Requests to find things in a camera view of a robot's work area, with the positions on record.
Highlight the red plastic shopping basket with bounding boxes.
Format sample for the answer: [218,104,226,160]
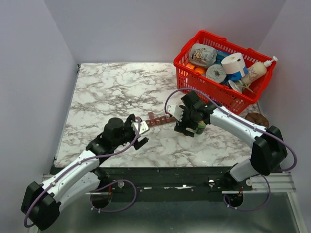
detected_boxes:
[173,31,277,114]

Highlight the cream pump lotion bottle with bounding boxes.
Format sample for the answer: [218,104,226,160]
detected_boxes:
[241,56,278,85]

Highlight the orange fruit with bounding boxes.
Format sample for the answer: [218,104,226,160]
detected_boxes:
[194,67,207,77]

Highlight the white toilet paper roll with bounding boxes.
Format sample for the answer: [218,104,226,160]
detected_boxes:
[221,52,248,81]

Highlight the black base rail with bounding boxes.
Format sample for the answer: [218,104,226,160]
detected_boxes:
[85,166,248,206]

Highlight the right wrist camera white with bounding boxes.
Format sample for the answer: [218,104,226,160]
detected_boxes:
[167,105,185,122]

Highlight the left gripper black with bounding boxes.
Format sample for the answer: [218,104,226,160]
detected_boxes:
[113,115,149,150]

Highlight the cream jar brown lid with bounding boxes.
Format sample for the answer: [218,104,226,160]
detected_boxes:
[245,112,269,128]

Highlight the red weekly pill organizer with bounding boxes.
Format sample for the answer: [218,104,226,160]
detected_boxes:
[145,112,176,127]

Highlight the green pill bottle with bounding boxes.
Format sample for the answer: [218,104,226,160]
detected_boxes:
[195,121,206,134]

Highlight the purple cable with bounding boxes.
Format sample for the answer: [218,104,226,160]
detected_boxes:
[164,88,298,212]
[23,117,143,228]

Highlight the grey snack bag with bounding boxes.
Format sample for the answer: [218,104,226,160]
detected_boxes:
[189,43,217,68]

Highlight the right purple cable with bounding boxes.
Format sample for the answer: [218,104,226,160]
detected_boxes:
[164,88,298,212]

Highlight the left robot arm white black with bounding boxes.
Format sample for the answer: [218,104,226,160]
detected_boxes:
[21,114,149,231]

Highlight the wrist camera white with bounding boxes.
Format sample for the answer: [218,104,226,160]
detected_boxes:
[167,105,185,122]
[131,121,150,135]

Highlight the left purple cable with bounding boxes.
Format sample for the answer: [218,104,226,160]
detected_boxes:
[23,117,143,228]

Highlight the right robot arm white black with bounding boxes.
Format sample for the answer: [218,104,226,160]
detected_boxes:
[166,90,288,190]

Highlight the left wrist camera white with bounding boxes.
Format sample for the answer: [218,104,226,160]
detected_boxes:
[131,121,150,135]

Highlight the grey wrapped paper roll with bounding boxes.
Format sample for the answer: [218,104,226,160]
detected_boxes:
[206,64,227,83]

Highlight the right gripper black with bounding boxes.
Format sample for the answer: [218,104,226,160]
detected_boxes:
[173,104,198,138]

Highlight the aluminium frame rail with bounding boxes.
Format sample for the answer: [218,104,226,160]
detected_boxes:
[217,173,296,194]

